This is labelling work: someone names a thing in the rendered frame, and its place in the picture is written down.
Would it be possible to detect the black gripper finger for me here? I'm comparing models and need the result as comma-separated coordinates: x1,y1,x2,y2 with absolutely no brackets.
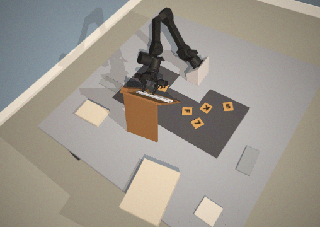
152,84,162,95
139,80,147,92

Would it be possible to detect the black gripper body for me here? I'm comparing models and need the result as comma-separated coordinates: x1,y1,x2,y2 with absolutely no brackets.
135,66,168,86

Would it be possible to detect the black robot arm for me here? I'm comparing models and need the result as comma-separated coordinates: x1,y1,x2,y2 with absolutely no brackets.
137,7,203,80

